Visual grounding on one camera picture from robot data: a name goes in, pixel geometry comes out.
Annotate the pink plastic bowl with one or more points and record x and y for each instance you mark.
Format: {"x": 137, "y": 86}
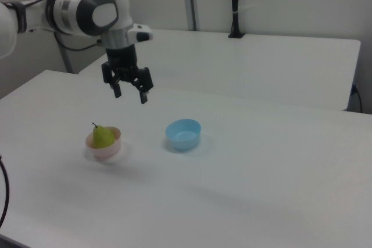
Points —
{"x": 109, "y": 152}

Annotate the blue plastic bowl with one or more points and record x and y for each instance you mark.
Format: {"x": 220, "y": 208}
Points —
{"x": 183, "y": 140}

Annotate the green pear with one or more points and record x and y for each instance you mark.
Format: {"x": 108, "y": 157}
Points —
{"x": 102, "y": 137}

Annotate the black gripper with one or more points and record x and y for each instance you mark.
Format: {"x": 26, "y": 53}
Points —
{"x": 122, "y": 60}

